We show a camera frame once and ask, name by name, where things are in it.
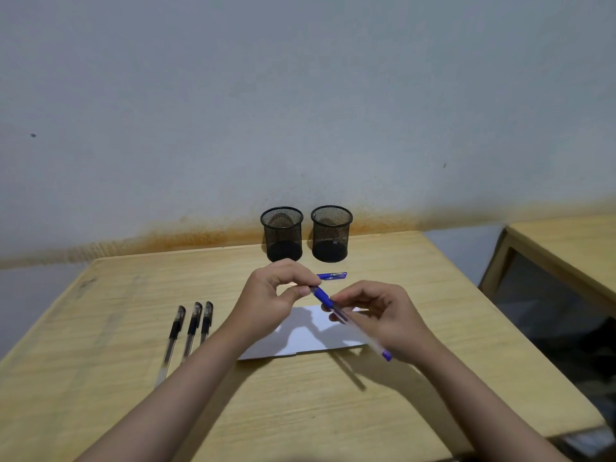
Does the light wooden side table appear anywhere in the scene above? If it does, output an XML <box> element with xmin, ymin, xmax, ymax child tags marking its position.
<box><xmin>478</xmin><ymin>214</ymin><xmax>616</xmax><ymax>317</ymax></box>

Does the white paper sheet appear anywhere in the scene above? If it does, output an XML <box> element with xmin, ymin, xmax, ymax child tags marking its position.
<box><xmin>237</xmin><ymin>305</ymin><xmax>369</xmax><ymax>361</ymax></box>

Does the person's right forearm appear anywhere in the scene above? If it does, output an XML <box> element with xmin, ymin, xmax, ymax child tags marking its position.
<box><xmin>413</xmin><ymin>344</ymin><xmax>573</xmax><ymax>462</ymax></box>

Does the black gel pen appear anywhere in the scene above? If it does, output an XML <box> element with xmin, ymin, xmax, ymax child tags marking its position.
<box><xmin>180</xmin><ymin>301</ymin><xmax>204</xmax><ymax>365</ymax></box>
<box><xmin>154</xmin><ymin>305</ymin><xmax>187</xmax><ymax>388</ymax></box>
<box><xmin>199</xmin><ymin>301</ymin><xmax>214</xmax><ymax>346</ymax></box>

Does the blue gel pen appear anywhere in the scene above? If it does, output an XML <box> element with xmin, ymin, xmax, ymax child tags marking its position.
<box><xmin>309</xmin><ymin>286</ymin><xmax>393</xmax><ymax>363</ymax></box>

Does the person's left forearm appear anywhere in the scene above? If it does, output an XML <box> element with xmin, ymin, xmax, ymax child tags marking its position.
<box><xmin>72</xmin><ymin>322</ymin><xmax>253</xmax><ymax>462</ymax></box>

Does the person's right hand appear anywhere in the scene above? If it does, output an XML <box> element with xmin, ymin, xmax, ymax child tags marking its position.
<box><xmin>321</xmin><ymin>281</ymin><xmax>435</xmax><ymax>367</ymax></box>

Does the black mesh pen holder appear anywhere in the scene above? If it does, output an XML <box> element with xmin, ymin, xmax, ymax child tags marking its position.
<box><xmin>260</xmin><ymin>206</ymin><xmax>304</xmax><ymax>263</ymax></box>
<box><xmin>310</xmin><ymin>205</ymin><xmax>354</xmax><ymax>264</ymax></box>

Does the person's left hand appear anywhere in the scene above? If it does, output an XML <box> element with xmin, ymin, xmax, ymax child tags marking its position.
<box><xmin>222</xmin><ymin>259</ymin><xmax>322</xmax><ymax>350</ymax></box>

